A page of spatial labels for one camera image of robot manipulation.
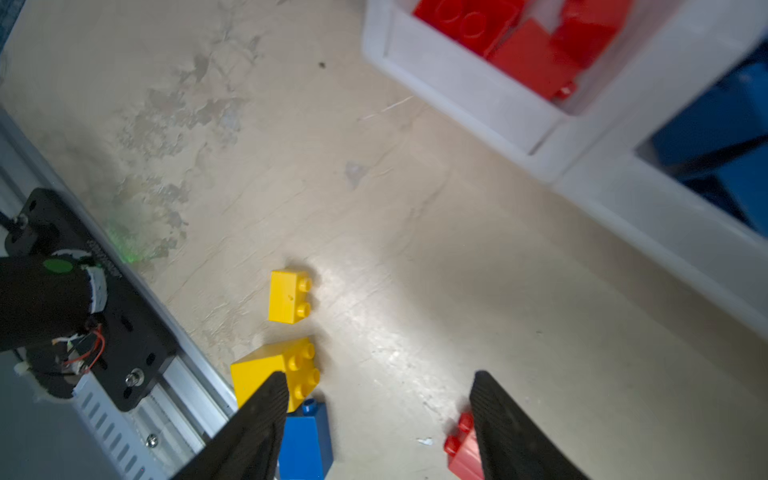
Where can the blue brick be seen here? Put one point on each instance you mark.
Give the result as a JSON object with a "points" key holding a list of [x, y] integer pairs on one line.
{"points": [[306, 451], [731, 112], [737, 189]]}

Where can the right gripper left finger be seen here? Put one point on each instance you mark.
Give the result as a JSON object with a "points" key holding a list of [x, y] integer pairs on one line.
{"points": [[248, 445]]}

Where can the red long brick tall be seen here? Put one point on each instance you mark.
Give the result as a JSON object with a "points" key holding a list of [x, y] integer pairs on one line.
{"points": [[588, 27]]}

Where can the blue brick bottom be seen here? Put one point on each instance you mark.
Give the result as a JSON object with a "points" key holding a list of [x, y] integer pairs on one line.
{"points": [[306, 451]]}

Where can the small yellow brick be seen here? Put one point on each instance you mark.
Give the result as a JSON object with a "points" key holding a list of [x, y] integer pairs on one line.
{"points": [[289, 301]]}

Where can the yellow brick bottom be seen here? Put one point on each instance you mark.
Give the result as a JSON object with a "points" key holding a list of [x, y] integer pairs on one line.
{"points": [[294, 358]]}

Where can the left white bin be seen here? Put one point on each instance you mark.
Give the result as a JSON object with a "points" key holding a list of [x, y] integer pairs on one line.
{"points": [[541, 137]]}

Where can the red wide brick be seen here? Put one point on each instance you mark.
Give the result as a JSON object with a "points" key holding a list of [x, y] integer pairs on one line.
{"points": [[477, 25]]}

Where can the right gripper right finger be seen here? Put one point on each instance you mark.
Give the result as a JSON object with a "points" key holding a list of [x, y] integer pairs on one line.
{"points": [[511, 445]]}

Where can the white bin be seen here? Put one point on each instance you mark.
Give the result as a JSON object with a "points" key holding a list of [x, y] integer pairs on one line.
{"points": [[696, 242], [541, 137]]}

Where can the red long diagonal brick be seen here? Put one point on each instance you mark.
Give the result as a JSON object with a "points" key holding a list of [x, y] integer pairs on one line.
{"points": [[530, 56]]}

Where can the small red brick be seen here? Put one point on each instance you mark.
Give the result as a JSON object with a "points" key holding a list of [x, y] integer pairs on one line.
{"points": [[461, 447]]}

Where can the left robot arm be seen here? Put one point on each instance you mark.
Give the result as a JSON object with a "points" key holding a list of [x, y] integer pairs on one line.
{"points": [[52, 318]]}

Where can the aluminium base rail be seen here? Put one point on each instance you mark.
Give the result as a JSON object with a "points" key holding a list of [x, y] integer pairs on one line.
{"points": [[153, 400]]}

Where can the middle white bin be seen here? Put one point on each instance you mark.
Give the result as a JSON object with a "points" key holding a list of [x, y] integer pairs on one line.
{"points": [[696, 242]]}

